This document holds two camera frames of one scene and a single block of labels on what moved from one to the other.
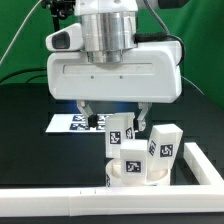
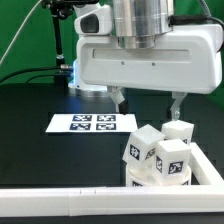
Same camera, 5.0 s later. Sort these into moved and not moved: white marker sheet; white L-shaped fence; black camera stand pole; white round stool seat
Moved: white round stool seat
Not moved: black camera stand pole; white marker sheet; white L-shaped fence
